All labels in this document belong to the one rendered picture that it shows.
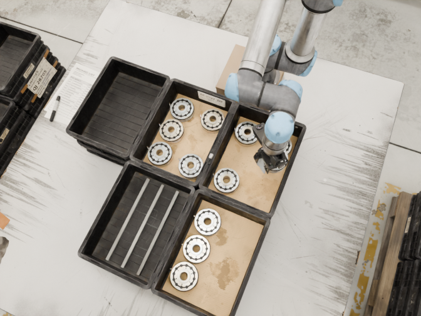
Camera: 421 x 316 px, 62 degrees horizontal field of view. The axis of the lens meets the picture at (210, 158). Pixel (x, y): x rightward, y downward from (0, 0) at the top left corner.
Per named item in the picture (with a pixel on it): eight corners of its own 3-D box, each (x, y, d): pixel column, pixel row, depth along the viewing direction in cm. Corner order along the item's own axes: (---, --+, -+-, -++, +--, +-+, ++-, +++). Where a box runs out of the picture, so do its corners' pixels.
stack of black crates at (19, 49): (37, 64, 251) (-3, 20, 209) (73, 76, 246) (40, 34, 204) (7, 111, 240) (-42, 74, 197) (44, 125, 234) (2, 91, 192)
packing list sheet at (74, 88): (73, 61, 183) (72, 61, 182) (112, 74, 179) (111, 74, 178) (40, 115, 173) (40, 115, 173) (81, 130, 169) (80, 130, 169)
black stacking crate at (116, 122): (119, 71, 166) (111, 56, 156) (175, 91, 161) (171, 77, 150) (76, 142, 155) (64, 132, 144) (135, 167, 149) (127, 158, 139)
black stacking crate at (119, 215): (135, 168, 149) (128, 159, 139) (198, 195, 144) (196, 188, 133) (88, 257, 138) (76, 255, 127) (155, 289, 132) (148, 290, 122)
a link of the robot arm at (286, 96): (269, 71, 101) (259, 104, 98) (307, 82, 100) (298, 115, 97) (265, 85, 109) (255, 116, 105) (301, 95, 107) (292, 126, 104)
